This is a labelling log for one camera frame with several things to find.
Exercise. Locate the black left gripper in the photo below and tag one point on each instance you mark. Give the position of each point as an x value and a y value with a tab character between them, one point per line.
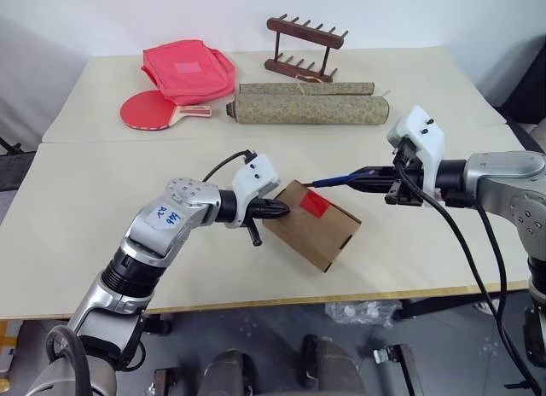
255	231

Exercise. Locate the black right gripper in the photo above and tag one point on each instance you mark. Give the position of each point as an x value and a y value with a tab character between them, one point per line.
409	187

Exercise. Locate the brown cardboard box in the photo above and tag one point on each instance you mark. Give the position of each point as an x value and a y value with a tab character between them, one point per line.
315	238

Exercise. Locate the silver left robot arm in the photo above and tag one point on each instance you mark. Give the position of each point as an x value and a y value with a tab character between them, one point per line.
170	221

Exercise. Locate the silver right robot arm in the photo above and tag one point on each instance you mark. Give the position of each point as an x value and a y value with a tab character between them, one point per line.
507	178

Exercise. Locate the patterned long flat box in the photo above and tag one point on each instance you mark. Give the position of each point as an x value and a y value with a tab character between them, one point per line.
268	89

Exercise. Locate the red tape seal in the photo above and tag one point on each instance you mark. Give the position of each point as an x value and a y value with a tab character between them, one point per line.
315	205

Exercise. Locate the patterned round scroll tube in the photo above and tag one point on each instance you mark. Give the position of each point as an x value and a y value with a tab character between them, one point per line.
311	110

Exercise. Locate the clear plastic bag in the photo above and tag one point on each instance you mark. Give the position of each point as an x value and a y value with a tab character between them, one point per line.
362	314

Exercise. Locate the red table tennis paddle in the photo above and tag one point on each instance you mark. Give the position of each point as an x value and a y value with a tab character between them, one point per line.
145	110

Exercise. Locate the dark wooden peg rack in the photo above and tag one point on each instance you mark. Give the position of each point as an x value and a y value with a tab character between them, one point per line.
305	33

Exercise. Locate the black caster wheel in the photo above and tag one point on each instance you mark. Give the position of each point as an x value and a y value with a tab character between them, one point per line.
158	325

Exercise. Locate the red fabric bag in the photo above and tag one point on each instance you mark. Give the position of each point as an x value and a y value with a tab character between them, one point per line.
187	69

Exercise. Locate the dark rounded shape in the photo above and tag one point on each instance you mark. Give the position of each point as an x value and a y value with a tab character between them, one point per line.
230	372
332	366

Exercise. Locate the black chair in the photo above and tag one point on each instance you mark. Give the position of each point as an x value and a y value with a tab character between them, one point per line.
529	106

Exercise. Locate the table leg with caster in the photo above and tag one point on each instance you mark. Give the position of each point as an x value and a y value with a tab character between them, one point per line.
396	366

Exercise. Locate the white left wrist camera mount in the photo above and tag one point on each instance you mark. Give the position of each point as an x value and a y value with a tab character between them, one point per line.
258	178

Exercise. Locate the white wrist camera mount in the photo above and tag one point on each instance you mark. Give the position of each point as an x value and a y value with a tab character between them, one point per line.
258	178
422	131

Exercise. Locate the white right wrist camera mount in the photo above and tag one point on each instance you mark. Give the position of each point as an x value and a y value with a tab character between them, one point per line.
422	131

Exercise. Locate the black table frame bar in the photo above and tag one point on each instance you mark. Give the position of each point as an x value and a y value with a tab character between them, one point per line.
448	308

